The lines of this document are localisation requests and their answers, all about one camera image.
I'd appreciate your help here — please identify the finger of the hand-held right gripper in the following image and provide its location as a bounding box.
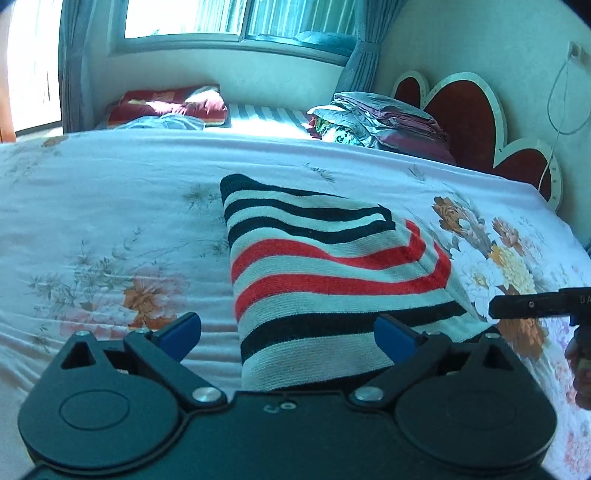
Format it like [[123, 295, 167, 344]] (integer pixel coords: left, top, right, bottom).
[[488, 287, 591, 326]]

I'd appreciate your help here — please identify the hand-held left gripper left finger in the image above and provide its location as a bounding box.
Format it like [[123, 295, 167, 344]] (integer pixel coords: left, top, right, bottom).
[[58, 312, 228, 411]]

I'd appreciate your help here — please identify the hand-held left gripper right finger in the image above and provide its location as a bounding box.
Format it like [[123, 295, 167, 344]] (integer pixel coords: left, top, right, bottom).
[[349, 315, 520, 411]]

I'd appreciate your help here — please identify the striped knit sweater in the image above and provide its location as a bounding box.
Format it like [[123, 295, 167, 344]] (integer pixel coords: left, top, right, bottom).
[[220, 174, 502, 393]]

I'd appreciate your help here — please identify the person's right hand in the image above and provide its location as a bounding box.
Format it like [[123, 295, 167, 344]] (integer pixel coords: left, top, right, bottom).
[[565, 323, 591, 411]]

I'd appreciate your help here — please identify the floral bedsheet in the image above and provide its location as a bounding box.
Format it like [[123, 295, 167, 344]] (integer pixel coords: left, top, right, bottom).
[[0, 129, 591, 480]]

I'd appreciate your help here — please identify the red heart-shaped headboard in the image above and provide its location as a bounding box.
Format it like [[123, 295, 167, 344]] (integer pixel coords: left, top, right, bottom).
[[392, 71, 563, 213]]

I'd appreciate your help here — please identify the light blue cloth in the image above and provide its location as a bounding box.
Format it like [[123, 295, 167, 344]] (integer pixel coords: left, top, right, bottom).
[[117, 114, 206, 132]]

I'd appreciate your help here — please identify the stack of folded blankets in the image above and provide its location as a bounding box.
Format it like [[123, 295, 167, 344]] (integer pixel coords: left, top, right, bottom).
[[307, 91, 458, 166]]

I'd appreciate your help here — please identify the grey striped mattress sheet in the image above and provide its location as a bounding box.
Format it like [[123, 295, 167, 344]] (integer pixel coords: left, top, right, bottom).
[[226, 102, 319, 139]]

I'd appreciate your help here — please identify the red pillow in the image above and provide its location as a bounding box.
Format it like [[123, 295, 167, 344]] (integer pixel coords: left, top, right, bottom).
[[107, 84, 229, 127]]

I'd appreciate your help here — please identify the blue curtain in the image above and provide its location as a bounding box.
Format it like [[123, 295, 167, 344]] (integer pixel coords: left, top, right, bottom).
[[335, 0, 407, 100], [58, 0, 114, 134]]

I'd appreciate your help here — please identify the window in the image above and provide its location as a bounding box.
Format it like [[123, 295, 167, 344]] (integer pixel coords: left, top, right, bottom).
[[108, 0, 365, 65]]

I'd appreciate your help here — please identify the white cable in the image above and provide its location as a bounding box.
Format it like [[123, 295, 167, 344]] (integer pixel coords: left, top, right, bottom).
[[538, 51, 585, 190]]

